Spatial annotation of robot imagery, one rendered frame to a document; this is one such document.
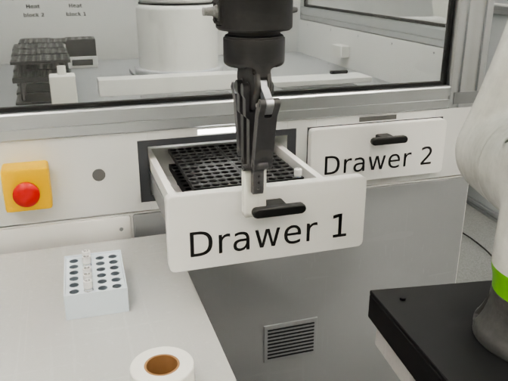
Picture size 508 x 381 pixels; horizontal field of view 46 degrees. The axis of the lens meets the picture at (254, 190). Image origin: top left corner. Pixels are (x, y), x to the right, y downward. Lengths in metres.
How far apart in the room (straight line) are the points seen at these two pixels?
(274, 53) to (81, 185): 0.48
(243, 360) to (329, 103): 0.56
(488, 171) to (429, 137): 0.50
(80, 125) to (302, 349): 0.66
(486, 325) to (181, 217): 0.40
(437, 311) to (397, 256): 0.53
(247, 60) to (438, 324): 0.39
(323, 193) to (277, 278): 0.41
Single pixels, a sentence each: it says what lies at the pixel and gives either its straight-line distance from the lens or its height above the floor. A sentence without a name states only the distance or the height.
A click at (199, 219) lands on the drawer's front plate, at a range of 0.81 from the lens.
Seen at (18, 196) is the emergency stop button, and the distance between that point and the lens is 1.00.
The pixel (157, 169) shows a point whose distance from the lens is 1.01.
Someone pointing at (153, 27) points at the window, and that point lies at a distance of 1.04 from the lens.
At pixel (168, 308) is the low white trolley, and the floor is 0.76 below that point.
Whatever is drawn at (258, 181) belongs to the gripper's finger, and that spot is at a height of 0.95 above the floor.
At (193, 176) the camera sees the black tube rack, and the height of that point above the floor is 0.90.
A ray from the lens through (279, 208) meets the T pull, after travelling 0.80.
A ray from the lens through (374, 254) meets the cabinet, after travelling 1.30.
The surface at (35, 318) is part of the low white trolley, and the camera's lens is 0.89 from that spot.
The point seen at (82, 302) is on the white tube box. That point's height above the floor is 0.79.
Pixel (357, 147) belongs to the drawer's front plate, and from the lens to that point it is 1.17.
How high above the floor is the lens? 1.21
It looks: 20 degrees down
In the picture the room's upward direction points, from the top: straight up
